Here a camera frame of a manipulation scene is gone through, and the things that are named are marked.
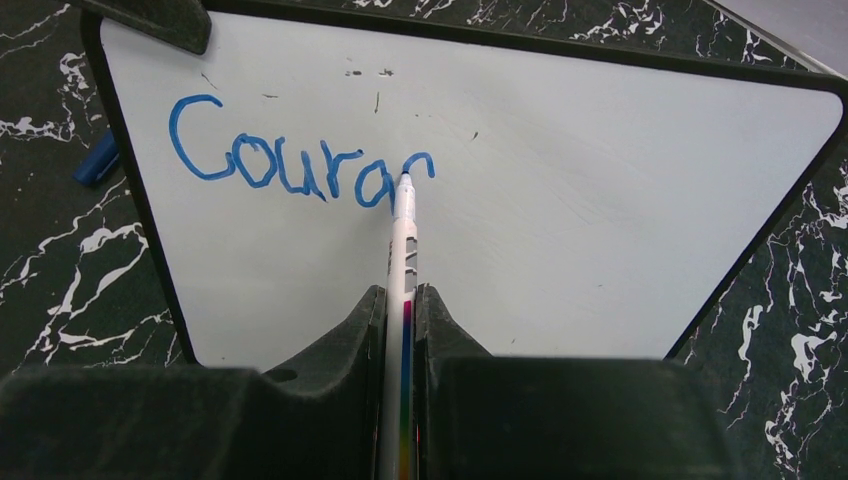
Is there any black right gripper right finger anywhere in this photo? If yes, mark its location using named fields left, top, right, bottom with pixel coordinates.
left=415, top=285, right=736, bottom=479

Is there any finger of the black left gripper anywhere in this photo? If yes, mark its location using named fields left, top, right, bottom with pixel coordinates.
left=72, top=0, right=212, bottom=55

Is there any blue marker cap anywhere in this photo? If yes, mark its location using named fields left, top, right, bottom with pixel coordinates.
left=72, top=129, right=119, bottom=187

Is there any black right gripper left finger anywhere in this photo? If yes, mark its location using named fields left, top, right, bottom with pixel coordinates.
left=1, top=286, right=386, bottom=479

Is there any small black-framed whiteboard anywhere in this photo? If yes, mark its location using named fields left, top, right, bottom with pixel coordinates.
left=81, top=1, right=847, bottom=370

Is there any blue and white marker pen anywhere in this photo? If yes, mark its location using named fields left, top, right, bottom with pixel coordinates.
left=377, top=171, right=417, bottom=479

